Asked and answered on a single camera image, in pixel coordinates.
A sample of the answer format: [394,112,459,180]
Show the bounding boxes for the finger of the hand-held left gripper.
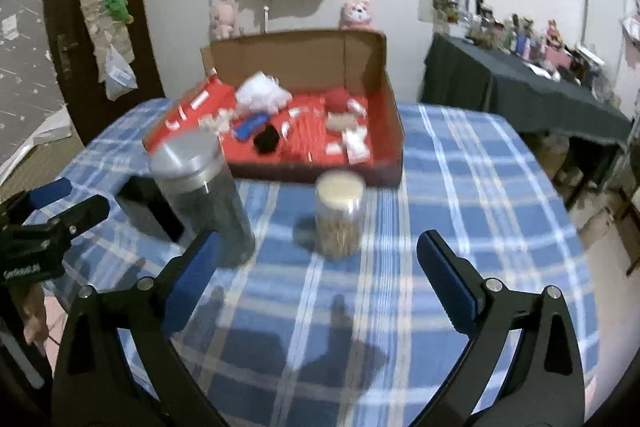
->
[0,178,71,223]
[30,195,110,238]

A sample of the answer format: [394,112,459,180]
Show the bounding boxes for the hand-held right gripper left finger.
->
[50,229,225,427]

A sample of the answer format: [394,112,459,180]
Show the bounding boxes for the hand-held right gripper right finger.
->
[415,229,586,427]

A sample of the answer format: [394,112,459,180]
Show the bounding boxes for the white sock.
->
[342,127,371,165]

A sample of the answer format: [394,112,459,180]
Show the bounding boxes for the blue plastic piece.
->
[234,114,268,142]

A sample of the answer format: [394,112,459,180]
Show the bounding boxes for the red plastic bag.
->
[285,107,331,162]

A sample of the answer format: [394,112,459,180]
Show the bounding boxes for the cardboard box with red inside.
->
[142,29,405,186]

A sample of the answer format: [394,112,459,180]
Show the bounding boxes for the person's left hand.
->
[22,289,51,345]

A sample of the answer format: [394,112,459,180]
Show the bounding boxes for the dark patterned box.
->
[116,174,186,243]

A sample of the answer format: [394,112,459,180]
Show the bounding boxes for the blue plaid tablecloth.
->
[25,99,601,427]

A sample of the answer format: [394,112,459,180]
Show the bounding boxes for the tall glass jar metal lid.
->
[150,130,257,269]

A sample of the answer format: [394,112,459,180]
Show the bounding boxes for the small clear plastic jar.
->
[314,171,366,258]

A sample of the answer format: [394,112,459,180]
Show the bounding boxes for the clear plastic bag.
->
[104,44,138,102]

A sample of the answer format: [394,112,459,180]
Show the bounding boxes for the dark brown door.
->
[42,0,166,142]

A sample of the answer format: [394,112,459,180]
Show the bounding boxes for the beige hanging cloth organizer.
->
[70,0,136,82]

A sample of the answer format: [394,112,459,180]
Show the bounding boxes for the side table with dark cloth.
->
[422,32,633,208]

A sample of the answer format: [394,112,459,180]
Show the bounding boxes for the white fluffy cloth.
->
[235,71,292,114]

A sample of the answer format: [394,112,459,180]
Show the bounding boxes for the green plush toy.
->
[105,0,135,24]

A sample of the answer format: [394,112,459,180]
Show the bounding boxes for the red yarn ball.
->
[324,88,351,114]

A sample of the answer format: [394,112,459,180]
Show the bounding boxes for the pale pink plush toy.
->
[209,0,243,40]

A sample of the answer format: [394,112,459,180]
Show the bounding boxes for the row of bottles and trinkets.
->
[432,0,608,84]

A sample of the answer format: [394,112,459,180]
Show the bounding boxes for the pink cat plush toy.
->
[340,0,373,30]

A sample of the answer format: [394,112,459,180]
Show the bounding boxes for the white refrigerator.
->
[582,0,640,108]

